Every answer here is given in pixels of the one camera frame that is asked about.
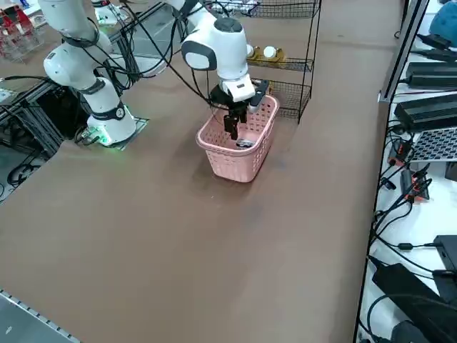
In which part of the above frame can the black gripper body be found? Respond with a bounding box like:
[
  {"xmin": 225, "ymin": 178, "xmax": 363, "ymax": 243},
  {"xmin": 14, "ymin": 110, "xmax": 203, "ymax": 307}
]
[{"xmin": 209, "ymin": 84, "xmax": 253, "ymax": 116}]

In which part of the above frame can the pink plastic basket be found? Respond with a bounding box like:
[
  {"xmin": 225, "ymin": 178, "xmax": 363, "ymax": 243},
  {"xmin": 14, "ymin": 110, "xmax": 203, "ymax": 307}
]
[{"xmin": 195, "ymin": 93, "xmax": 280, "ymax": 184}]

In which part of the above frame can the white device green light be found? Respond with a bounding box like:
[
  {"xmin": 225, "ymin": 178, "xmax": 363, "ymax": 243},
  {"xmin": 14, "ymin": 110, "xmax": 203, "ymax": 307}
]
[{"xmin": 91, "ymin": 0, "xmax": 121, "ymax": 26}]

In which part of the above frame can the black orange clamp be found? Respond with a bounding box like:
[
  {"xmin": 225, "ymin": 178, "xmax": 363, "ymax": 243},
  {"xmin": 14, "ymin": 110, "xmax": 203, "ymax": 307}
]
[
  {"xmin": 388, "ymin": 137, "xmax": 412, "ymax": 166},
  {"xmin": 401, "ymin": 164, "xmax": 433, "ymax": 204}
]

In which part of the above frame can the black power adapter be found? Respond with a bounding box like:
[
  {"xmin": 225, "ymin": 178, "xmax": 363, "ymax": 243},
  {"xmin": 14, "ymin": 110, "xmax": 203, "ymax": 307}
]
[
  {"xmin": 433, "ymin": 234, "xmax": 457, "ymax": 272},
  {"xmin": 406, "ymin": 61, "xmax": 457, "ymax": 90},
  {"xmin": 393, "ymin": 93, "xmax": 457, "ymax": 126}
]

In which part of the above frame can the grey perforated panel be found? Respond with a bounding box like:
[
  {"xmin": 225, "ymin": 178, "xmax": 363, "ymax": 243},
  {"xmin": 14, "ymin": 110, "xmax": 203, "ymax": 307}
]
[{"xmin": 409, "ymin": 126, "xmax": 457, "ymax": 164}]

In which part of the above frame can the clear acrylic rack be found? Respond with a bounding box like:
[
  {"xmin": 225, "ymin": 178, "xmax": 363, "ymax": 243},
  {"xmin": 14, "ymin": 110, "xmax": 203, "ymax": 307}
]
[{"xmin": 0, "ymin": 5, "xmax": 46, "ymax": 64}]

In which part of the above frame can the blue rounded object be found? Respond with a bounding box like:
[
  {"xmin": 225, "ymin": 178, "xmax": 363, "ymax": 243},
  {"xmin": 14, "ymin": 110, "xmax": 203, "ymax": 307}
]
[{"xmin": 429, "ymin": 2, "xmax": 457, "ymax": 36}]

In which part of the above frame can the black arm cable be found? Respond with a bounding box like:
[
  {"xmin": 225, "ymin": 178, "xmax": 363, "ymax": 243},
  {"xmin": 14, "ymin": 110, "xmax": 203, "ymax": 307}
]
[{"xmin": 117, "ymin": 0, "xmax": 229, "ymax": 108}]

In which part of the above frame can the black wire shelf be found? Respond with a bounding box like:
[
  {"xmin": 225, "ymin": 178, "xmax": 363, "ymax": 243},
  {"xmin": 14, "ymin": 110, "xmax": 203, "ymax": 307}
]
[{"xmin": 205, "ymin": 0, "xmax": 322, "ymax": 125}]

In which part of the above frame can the aluminium frame post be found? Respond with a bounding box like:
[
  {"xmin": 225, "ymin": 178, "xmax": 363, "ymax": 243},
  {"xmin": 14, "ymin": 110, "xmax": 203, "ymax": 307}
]
[{"xmin": 378, "ymin": 0, "xmax": 431, "ymax": 104}]

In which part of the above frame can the aluminium table frame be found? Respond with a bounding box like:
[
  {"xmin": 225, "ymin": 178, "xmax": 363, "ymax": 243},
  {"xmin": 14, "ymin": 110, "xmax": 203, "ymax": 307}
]
[{"xmin": 0, "ymin": 76, "xmax": 78, "ymax": 158}]

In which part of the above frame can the grey metal table rail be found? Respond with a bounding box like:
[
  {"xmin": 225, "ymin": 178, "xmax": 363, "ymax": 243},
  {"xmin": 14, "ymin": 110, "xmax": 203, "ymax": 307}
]
[{"xmin": 0, "ymin": 287, "xmax": 81, "ymax": 343}]

